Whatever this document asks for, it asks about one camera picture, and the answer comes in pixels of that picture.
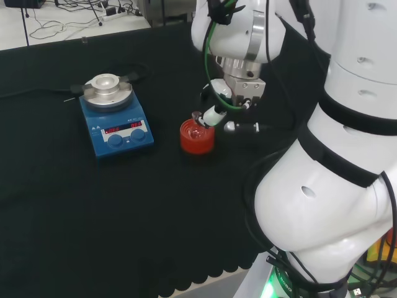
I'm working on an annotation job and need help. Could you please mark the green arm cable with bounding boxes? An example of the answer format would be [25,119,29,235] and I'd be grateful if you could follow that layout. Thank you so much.
[203,0,249,109]

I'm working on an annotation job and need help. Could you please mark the white power strip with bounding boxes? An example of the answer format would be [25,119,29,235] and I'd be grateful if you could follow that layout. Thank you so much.
[98,9,128,22]

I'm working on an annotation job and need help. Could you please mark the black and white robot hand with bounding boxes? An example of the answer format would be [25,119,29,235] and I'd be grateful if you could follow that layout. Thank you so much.
[191,74,272,134]

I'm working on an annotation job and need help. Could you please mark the heater with blue base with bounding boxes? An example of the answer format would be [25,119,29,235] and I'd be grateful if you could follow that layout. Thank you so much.
[70,73,155,160]

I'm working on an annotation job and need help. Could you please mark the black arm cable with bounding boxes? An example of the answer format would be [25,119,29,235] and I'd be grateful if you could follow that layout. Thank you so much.
[290,0,332,58]

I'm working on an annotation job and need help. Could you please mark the dark tripod leg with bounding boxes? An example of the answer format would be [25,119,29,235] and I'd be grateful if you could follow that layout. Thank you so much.
[20,0,30,47]

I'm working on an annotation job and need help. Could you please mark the black box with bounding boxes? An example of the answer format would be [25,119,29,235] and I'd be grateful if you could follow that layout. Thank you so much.
[3,0,47,9]

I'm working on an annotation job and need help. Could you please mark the thin floor cable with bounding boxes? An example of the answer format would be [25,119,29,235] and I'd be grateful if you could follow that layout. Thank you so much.
[29,12,103,41]

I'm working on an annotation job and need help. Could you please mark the yellow stop button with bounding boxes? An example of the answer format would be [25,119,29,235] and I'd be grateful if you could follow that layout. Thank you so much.
[367,231,397,264]

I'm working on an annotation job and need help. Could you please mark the red flask support ring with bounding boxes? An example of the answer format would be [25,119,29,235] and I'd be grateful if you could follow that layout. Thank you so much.
[179,117,216,155]

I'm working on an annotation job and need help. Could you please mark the black bench cloth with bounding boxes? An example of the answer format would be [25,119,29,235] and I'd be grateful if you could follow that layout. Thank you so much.
[0,21,342,298]

